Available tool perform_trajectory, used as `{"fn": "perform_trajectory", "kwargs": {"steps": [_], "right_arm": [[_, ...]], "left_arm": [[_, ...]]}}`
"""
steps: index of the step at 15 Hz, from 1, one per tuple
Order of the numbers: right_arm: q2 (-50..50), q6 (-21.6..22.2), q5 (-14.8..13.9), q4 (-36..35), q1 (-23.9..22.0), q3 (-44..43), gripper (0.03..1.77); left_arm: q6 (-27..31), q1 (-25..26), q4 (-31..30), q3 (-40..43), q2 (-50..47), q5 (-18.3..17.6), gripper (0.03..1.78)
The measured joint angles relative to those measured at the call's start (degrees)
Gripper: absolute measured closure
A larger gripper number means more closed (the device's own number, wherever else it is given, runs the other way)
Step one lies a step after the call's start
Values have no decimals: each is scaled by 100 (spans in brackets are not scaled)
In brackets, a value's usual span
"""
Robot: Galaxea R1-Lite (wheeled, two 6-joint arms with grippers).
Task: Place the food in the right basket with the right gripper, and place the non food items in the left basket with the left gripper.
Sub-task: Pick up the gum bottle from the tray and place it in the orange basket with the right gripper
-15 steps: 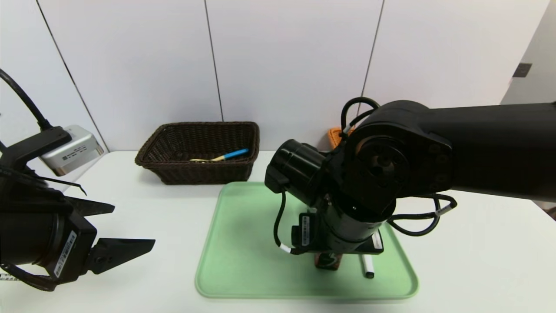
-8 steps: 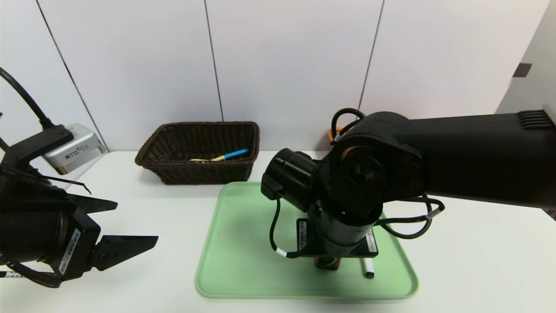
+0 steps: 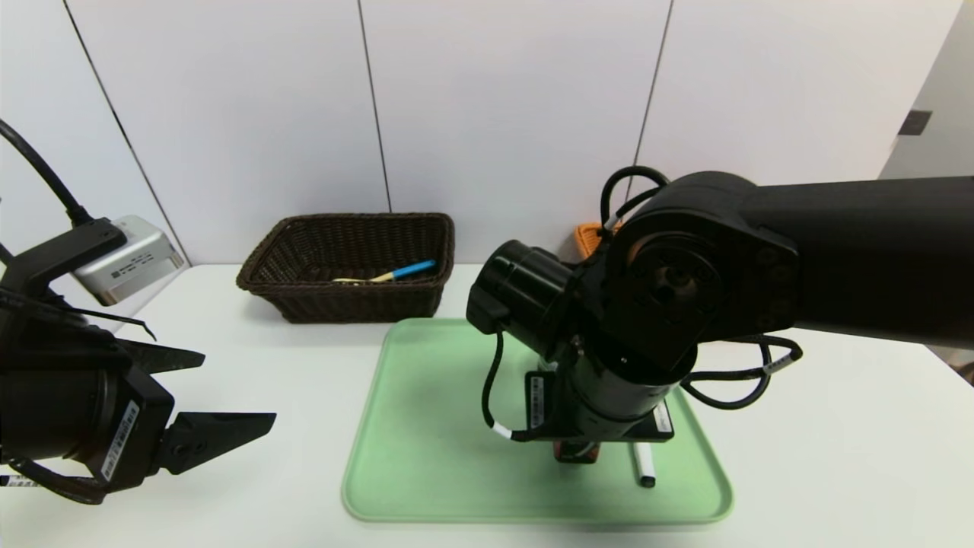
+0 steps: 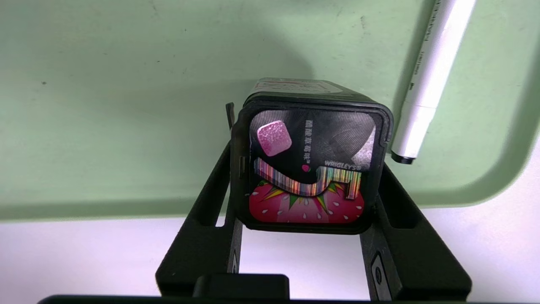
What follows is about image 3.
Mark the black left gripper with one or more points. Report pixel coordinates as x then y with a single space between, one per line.
129 439

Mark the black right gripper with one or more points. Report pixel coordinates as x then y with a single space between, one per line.
542 405

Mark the black gum box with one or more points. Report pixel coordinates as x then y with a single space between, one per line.
576 453

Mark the black and grey right robot arm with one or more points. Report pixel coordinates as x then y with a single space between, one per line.
837 251

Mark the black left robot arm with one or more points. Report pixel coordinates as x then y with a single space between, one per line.
46 411

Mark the orange wicker basket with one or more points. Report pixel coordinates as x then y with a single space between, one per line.
590 236

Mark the dark brown wicker basket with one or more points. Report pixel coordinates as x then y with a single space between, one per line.
342 304

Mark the white marker pen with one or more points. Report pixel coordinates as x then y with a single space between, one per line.
644 464

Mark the green plastic tray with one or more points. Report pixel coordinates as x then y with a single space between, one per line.
426 472

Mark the dark brown furniture piece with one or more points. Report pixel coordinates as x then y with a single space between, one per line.
966 371

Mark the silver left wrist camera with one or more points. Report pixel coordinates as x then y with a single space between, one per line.
141 266

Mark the black wall fixture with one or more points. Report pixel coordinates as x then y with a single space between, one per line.
915 122

